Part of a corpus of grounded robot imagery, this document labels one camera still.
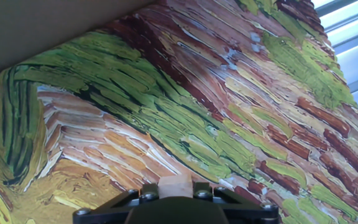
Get painted wheat field cloth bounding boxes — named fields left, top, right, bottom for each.
left=0, top=0, right=358, bottom=224

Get small wooden cube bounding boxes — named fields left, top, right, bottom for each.
left=157, top=174, right=194, bottom=199

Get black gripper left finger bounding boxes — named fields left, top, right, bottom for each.
left=71, top=182, right=160, bottom=224

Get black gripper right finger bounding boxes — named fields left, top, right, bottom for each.
left=192, top=181, right=280, bottom=224

